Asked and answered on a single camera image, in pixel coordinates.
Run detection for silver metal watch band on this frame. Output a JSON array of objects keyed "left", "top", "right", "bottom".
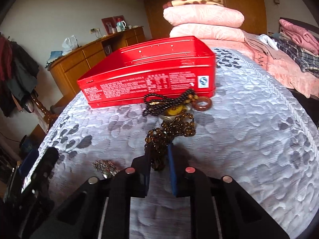
[{"left": 93, "top": 160, "right": 119, "bottom": 179}]

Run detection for brown glossy bead necklace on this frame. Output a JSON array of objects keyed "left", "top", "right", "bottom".
[{"left": 144, "top": 113, "right": 196, "bottom": 172}]

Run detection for reddish brown jade ring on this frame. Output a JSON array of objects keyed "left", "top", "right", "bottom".
[{"left": 191, "top": 96, "right": 213, "bottom": 112}]

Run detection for dark bead tassel bracelet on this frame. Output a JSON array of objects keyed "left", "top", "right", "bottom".
[{"left": 142, "top": 88, "right": 200, "bottom": 117}]

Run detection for wooden coat stand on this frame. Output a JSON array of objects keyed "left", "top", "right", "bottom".
[{"left": 31, "top": 93, "right": 58, "bottom": 134}]

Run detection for red tin box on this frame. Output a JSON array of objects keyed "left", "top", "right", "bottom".
[{"left": 77, "top": 36, "right": 216, "bottom": 108}]

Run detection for hanging dark coats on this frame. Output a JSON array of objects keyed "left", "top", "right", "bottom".
[{"left": 1, "top": 35, "right": 39, "bottom": 117}]

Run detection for wooden sideboard cabinet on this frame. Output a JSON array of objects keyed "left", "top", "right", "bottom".
[{"left": 48, "top": 26, "right": 146, "bottom": 100}]

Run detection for blue folded cloth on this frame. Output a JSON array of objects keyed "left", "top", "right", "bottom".
[{"left": 45, "top": 51, "right": 63, "bottom": 68}]

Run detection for lower pink folded quilt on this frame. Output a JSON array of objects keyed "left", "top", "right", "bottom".
[{"left": 170, "top": 23, "right": 245, "bottom": 42}]

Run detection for pink folded quilt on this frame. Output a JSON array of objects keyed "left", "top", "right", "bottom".
[
  {"left": 170, "top": 23, "right": 245, "bottom": 42},
  {"left": 163, "top": 4, "right": 245, "bottom": 28}
]

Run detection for white plastic bag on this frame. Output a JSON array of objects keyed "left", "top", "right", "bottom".
[{"left": 62, "top": 35, "right": 79, "bottom": 56}]

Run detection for pink bedspread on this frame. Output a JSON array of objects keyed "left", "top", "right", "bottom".
[{"left": 202, "top": 39, "right": 318, "bottom": 98}]

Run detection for beige folded garment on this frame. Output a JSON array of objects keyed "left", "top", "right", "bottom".
[{"left": 243, "top": 31, "right": 282, "bottom": 65}]

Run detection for white thermos kettle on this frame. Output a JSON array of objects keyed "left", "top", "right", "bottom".
[{"left": 116, "top": 18, "right": 127, "bottom": 32}]

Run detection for red photo frames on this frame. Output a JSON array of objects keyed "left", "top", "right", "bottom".
[{"left": 101, "top": 15, "right": 125, "bottom": 35}]

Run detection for white cloth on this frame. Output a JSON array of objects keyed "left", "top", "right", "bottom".
[{"left": 257, "top": 34, "right": 279, "bottom": 51}]

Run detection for upper pink folded quilt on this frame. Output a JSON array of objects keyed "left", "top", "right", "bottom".
[{"left": 163, "top": 4, "right": 245, "bottom": 28}]

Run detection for plaid folded clothes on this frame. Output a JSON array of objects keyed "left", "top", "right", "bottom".
[{"left": 277, "top": 39, "right": 318, "bottom": 78}]

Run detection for pink folded jacket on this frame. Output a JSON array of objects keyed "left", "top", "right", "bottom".
[{"left": 279, "top": 19, "right": 318, "bottom": 56}]

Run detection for dark wooden headboard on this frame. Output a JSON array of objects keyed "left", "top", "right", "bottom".
[{"left": 280, "top": 17, "right": 319, "bottom": 34}]

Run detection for wall power socket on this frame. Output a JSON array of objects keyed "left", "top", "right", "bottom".
[{"left": 90, "top": 28, "right": 99, "bottom": 33}]

